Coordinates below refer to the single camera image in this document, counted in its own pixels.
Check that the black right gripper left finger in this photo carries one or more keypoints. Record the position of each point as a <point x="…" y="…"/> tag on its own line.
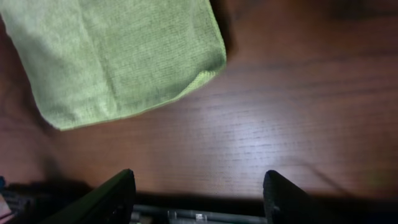
<point x="112" y="202"/>

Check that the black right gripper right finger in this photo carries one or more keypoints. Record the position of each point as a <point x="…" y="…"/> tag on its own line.
<point x="286" y="203"/>

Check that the green cloth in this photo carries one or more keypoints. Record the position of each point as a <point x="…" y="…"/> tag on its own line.
<point x="93" y="61"/>

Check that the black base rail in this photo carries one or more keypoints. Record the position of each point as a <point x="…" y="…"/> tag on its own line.
<point x="47" y="198"/>

